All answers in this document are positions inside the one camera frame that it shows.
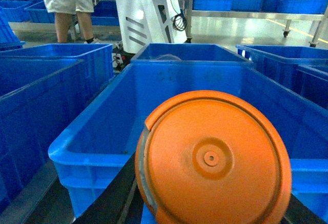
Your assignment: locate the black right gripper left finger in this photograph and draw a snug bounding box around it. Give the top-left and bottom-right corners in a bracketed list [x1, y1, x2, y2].
[74, 155, 144, 224]

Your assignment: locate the blue bin left front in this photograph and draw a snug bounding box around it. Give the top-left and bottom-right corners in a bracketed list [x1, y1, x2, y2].
[1, 59, 85, 210]

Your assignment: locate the blue bin left rear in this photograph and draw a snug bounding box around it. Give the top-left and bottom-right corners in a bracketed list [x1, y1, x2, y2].
[1, 43, 114, 81]

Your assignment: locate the person in white shorts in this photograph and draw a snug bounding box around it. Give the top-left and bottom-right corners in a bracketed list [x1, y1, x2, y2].
[44, 0, 100, 44]

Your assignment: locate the steel cart with bins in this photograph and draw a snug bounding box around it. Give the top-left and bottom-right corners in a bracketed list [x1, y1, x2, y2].
[186, 0, 328, 48]

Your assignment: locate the blue bin right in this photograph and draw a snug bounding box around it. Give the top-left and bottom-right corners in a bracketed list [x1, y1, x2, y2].
[236, 45, 327, 109]

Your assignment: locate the blue target bin centre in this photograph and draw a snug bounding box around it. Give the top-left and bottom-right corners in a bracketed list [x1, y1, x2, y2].
[48, 60, 327, 220]

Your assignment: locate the blue bin centre rear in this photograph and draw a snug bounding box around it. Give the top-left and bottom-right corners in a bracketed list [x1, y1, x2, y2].
[131, 43, 254, 67]

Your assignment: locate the orange cylindrical cap 4680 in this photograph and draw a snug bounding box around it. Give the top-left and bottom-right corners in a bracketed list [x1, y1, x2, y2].
[135, 90, 292, 223]

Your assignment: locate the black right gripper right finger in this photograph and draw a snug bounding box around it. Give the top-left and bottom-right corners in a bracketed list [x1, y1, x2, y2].
[281, 195, 325, 224]

